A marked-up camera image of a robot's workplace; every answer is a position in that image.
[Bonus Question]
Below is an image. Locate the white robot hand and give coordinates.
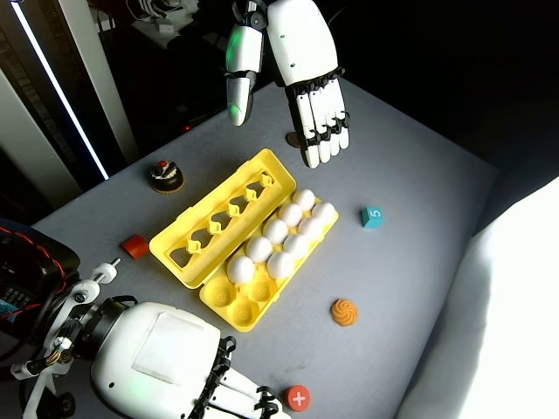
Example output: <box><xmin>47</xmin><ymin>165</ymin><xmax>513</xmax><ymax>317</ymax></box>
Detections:
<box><xmin>224</xmin><ymin>0</ymin><xmax>351</xmax><ymax>169</ymax></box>
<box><xmin>89</xmin><ymin>300</ymin><xmax>293</xmax><ymax>419</ymax></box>

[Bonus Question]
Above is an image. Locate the yellow plastic egg box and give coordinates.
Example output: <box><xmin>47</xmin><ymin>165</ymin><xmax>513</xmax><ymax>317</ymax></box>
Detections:
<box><xmin>148</xmin><ymin>148</ymin><xmax>341</xmax><ymax>333</ymax></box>

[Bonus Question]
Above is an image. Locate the red arch block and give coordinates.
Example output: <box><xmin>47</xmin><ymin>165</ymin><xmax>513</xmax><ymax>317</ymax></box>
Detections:
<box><xmin>121</xmin><ymin>234</ymin><xmax>151</xmax><ymax>260</ymax></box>

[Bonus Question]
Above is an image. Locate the red plus sign disc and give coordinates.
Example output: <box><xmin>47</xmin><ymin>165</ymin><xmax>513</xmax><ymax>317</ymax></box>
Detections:
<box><xmin>286</xmin><ymin>384</ymin><xmax>313</xmax><ymax>412</ymax></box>

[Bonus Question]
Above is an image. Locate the orange swirl toy cookie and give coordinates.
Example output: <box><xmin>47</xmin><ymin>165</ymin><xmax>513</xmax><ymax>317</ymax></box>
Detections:
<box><xmin>330</xmin><ymin>298</ymin><xmax>359</xmax><ymax>327</ymax></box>

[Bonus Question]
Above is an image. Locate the toy chocolate cake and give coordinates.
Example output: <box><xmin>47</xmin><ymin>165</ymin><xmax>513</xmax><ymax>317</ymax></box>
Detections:
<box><xmin>149</xmin><ymin>160</ymin><xmax>185</xmax><ymax>195</ymax></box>

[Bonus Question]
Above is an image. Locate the teal number cube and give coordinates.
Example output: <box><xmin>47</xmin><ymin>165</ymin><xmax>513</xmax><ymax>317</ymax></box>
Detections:
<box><xmin>360</xmin><ymin>205</ymin><xmax>386</xmax><ymax>229</ymax></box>

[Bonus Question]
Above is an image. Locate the white upright panel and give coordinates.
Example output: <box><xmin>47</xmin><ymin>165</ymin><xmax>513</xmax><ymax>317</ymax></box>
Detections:
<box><xmin>56</xmin><ymin>0</ymin><xmax>141</xmax><ymax>165</ymax></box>

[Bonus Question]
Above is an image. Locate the grey table cloth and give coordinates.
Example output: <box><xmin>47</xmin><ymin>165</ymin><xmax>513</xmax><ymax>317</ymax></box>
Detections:
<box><xmin>0</xmin><ymin>80</ymin><xmax>500</xmax><ymax>419</ymax></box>

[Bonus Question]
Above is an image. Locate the white light strip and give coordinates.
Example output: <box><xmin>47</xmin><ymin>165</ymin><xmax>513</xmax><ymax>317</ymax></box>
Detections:
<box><xmin>10</xmin><ymin>0</ymin><xmax>110</xmax><ymax>182</ymax></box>

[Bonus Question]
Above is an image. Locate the white sheet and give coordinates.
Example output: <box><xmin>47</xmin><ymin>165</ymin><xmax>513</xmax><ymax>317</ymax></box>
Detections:
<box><xmin>395</xmin><ymin>174</ymin><xmax>559</xmax><ymax>419</ymax></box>

